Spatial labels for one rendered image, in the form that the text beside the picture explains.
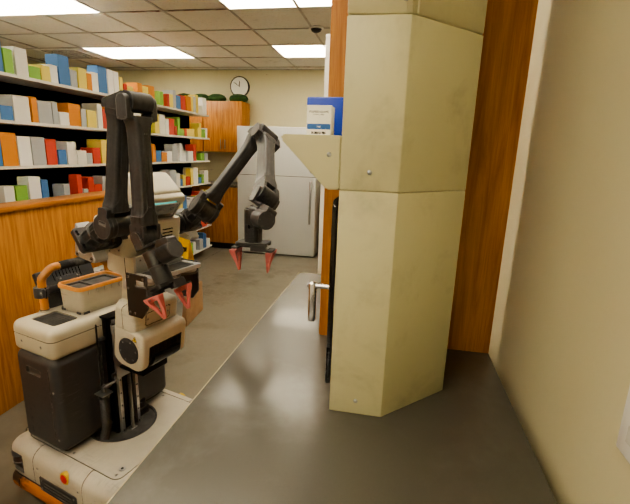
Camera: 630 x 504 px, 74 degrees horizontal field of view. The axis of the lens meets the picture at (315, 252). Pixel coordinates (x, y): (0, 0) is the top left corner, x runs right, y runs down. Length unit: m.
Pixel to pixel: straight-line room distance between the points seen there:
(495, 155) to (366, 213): 0.49
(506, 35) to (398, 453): 0.97
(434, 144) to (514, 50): 0.43
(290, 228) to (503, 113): 4.95
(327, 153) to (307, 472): 0.57
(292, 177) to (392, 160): 5.08
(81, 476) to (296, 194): 4.58
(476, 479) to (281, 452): 0.34
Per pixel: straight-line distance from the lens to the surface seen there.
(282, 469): 0.82
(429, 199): 0.85
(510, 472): 0.90
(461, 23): 0.92
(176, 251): 1.27
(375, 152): 0.79
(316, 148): 0.80
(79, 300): 1.91
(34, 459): 2.17
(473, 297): 1.24
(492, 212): 1.19
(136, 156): 1.31
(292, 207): 5.88
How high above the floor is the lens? 1.48
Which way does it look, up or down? 13 degrees down
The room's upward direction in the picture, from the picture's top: 2 degrees clockwise
